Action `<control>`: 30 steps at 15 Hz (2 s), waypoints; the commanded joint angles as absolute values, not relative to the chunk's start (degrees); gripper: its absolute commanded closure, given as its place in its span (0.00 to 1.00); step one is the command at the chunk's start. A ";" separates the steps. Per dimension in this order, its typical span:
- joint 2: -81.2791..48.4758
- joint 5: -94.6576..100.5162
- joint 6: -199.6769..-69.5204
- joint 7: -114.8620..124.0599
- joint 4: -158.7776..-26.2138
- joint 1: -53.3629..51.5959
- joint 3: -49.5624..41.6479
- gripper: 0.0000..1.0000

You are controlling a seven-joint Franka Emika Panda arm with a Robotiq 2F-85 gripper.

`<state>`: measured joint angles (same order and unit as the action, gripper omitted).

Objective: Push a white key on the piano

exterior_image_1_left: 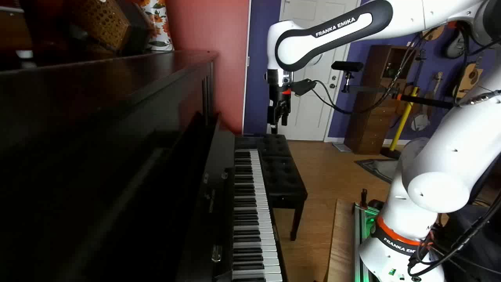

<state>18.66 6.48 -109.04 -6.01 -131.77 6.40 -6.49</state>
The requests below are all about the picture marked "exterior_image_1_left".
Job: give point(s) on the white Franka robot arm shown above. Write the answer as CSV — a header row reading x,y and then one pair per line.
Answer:
x,y
433,174

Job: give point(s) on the white panel door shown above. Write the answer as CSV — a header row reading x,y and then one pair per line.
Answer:
x,y
310,118

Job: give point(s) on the dark upright piano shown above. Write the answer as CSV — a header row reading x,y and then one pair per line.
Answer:
x,y
122,171

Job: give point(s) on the dark floor mat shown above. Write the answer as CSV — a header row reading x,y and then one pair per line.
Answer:
x,y
383,170

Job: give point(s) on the floral patterned vase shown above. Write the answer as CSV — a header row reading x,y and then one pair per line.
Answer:
x,y
156,15

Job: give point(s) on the brown wooden cabinet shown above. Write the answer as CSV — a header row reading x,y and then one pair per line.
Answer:
x,y
383,76

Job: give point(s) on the black tufted piano bench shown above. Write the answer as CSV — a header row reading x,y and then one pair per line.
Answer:
x,y
282,179

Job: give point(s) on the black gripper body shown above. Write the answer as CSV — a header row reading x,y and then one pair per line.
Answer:
x,y
278,98

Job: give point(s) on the green metal base frame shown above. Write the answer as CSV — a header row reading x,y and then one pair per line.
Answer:
x,y
363,224

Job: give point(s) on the yellow handled tool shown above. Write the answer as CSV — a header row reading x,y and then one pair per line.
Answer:
x,y
404,116

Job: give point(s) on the woven basket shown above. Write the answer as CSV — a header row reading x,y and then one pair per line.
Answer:
x,y
119,25

